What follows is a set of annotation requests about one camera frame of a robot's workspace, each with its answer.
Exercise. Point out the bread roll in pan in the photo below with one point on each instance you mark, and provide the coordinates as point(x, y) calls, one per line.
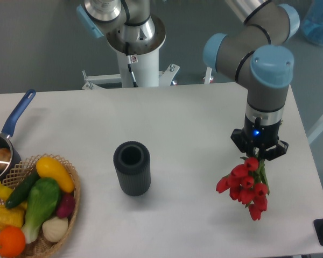
point(5, 157)

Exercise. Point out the blue handled saucepan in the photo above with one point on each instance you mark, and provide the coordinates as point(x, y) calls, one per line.
point(9, 128)

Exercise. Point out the yellow corn cob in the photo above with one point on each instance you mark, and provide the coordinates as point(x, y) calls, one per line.
point(11, 217)

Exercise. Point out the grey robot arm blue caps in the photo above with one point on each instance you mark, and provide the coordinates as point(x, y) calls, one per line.
point(254, 59)

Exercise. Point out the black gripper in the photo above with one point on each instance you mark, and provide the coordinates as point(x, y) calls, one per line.
point(263, 137)

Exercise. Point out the yellow squash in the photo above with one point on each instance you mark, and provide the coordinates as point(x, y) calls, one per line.
point(49, 167)

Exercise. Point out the blue transparent container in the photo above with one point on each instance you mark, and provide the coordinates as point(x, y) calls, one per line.
point(312, 25)

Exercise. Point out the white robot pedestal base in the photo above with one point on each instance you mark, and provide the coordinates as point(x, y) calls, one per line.
point(137, 52)

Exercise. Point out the red tulip bouquet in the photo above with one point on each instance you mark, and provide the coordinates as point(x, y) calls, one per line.
point(247, 184)

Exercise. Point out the small yellow pepper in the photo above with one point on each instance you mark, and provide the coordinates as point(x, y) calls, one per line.
point(5, 192)

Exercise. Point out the dark grey ribbed vase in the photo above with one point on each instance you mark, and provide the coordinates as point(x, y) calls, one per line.
point(132, 164)

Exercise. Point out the purple red radish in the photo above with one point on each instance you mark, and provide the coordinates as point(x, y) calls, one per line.
point(66, 206)

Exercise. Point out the green lettuce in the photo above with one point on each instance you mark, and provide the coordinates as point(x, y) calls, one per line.
point(41, 203)

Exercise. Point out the orange fruit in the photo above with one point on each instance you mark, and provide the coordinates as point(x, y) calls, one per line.
point(12, 242)

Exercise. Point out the white garlic bulb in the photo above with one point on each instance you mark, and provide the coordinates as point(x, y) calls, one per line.
point(55, 228)

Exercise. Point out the green cucumber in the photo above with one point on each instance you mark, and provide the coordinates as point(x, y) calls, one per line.
point(21, 191)

